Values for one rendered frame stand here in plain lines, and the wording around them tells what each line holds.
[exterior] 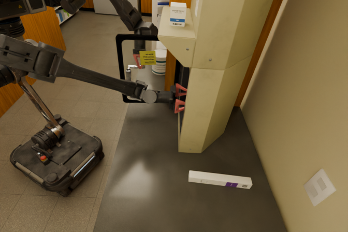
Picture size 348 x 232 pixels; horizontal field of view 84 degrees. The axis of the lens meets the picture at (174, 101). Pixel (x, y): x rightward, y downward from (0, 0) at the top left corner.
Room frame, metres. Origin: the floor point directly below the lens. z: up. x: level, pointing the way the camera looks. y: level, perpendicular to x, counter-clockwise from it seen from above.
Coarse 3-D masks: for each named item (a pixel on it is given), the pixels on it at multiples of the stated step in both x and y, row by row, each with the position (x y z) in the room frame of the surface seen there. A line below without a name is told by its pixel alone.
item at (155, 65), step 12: (132, 48) 0.83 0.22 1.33; (144, 48) 0.84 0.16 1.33; (156, 48) 0.85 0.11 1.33; (132, 60) 0.83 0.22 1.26; (144, 60) 0.84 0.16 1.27; (156, 60) 0.85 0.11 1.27; (168, 60) 0.86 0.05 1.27; (132, 72) 0.83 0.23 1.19; (144, 72) 0.84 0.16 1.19; (156, 72) 0.85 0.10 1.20; (168, 72) 0.86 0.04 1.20; (156, 84) 0.85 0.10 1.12; (168, 84) 0.86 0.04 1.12
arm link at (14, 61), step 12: (0, 36) 0.46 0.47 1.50; (0, 48) 0.44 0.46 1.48; (12, 48) 0.45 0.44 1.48; (24, 48) 0.47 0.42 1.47; (36, 48) 0.48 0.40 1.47; (0, 60) 0.42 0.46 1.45; (12, 60) 0.44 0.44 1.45; (24, 60) 0.46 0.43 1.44; (36, 60) 0.47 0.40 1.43; (48, 60) 0.49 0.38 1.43; (36, 72) 0.46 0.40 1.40; (48, 72) 0.48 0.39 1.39
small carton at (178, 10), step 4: (172, 4) 0.67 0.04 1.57; (176, 4) 0.67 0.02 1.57; (180, 4) 0.68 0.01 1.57; (184, 4) 0.68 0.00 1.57; (172, 8) 0.65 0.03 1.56; (176, 8) 0.65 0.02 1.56; (180, 8) 0.65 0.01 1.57; (184, 8) 0.65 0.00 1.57; (172, 12) 0.65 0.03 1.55; (176, 12) 0.65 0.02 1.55; (180, 12) 0.65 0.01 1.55; (184, 12) 0.65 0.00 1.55; (172, 16) 0.65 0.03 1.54; (176, 16) 0.65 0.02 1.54; (180, 16) 0.65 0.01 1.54; (184, 16) 0.65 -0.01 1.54; (172, 20) 0.65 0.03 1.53; (176, 20) 0.65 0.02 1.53; (180, 20) 0.65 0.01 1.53; (184, 20) 0.65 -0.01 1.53; (172, 24) 0.65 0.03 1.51; (176, 24) 0.65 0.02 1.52; (180, 24) 0.65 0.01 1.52; (184, 24) 0.65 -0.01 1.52
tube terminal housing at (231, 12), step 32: (192, 0) 0.84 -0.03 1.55; (224, 0) 0.56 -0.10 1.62; (256, 0) 0.62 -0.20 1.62; (224, 32) 0.57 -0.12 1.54; (256, 32) 0.68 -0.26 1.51; (192, 64) 0.56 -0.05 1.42; (224, 64) 0.57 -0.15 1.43; (192, 96) 0.56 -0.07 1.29; (224, 96) 0.61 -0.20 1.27; (192, 128) 0.56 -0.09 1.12; (224, 128) 0.71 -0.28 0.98
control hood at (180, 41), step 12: (168, 12) 0.79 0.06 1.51; (168, 24) 0.66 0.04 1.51; (192, 24) 0.68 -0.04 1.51; (168, 36) 0.56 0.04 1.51; (180, 36) 0.57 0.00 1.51; (192, 36) 0.57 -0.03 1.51; (168, 48) 0.56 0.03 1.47; (180, 48) 0.56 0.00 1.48; (192, 48) 0.56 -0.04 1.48; (180, 60) 0.56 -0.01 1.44; (192, 60) 0.56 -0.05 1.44
